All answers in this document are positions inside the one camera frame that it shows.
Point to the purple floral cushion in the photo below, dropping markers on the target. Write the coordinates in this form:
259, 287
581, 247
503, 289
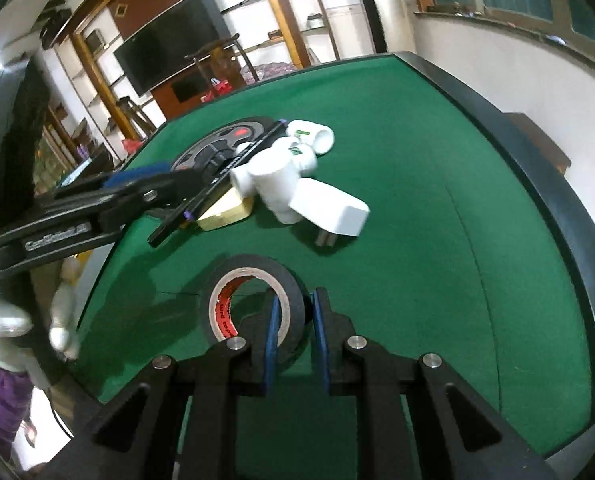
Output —
274, 70

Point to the white power adapter plug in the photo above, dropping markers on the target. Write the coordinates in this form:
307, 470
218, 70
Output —
334, 212

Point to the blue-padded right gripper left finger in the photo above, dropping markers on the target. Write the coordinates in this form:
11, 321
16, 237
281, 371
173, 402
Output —
177, 419

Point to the white wall shelving unit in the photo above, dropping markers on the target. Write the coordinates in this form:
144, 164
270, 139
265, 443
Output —
300, 32

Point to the black flat television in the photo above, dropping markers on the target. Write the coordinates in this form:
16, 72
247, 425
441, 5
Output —
165, 45

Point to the brown TV cabinet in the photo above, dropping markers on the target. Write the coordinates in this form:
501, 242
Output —
181, 93

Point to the black electrical tape roll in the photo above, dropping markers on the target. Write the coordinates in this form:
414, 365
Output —
234, 292

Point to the grey black weight plate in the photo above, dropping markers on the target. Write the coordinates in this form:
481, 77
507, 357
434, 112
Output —
212, 153

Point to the black purple-capped marker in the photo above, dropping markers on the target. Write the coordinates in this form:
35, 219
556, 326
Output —
192, 208

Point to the cream rounded triangular box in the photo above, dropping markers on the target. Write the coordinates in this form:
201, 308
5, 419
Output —
229, 209

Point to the white-gloved left hand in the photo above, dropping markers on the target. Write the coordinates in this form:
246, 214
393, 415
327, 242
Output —
38, 322

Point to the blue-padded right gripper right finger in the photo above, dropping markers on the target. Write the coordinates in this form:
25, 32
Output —
416, 417

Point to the black table edge rim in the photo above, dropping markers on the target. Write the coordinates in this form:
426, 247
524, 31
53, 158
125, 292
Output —
475, 248

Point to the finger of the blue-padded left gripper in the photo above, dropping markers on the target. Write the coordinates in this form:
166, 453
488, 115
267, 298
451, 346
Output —
130, 175

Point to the white PVC pipe fitting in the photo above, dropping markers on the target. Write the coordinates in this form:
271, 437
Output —
273, 173

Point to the red plastic bag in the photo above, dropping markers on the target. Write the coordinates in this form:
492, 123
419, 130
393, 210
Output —
217, 88

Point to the purple left sleeve forearm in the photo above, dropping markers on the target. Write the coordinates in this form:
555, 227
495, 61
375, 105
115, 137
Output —
15, 400

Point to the white PVC pipe green label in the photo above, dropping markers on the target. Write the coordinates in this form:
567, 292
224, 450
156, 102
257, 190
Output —
320, 138

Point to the dark wooden chair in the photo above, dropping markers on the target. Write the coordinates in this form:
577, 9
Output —
219, 59

